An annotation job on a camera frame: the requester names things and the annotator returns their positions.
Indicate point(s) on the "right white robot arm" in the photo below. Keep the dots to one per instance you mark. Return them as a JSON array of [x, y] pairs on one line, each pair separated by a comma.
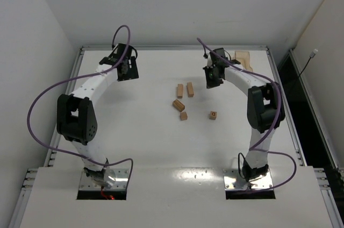
[[264, 107]]

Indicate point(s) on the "clear amber plastic bin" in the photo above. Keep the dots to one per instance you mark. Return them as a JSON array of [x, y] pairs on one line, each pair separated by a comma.
[[243, 57]]

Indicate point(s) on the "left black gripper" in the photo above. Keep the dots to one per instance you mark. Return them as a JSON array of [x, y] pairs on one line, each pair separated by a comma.
[[129, 73]]

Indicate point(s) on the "aluminium table frame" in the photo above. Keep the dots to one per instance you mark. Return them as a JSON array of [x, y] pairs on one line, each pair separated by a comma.
[[177, 178]]

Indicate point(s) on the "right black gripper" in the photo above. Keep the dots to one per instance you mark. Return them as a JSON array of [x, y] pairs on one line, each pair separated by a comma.
[[212, 80]]

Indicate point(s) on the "long light wood block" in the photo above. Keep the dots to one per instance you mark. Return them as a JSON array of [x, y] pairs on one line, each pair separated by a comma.
[[180, 88]]

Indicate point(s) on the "dark grained wood block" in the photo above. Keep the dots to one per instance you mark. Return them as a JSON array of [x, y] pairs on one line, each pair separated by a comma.
[[178, 105]]

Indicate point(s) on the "metal base plate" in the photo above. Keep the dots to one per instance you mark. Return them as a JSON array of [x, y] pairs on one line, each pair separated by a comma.
[[110, 179], [234, 182]]

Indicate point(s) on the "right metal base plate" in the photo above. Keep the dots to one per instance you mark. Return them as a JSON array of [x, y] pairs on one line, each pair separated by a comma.
[[234, 182]]

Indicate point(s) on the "numbered wood cube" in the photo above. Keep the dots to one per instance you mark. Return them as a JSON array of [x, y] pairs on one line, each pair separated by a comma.
[[183, 116]]

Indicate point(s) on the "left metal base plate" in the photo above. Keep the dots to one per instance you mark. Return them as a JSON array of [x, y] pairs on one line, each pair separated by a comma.
[[110, 179]]

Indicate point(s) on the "lettered wood cube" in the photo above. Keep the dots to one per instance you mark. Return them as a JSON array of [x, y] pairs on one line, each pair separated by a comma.
[[213, 115]]

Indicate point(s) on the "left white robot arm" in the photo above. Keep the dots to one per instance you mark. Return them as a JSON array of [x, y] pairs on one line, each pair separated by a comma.
[[76, 118]]

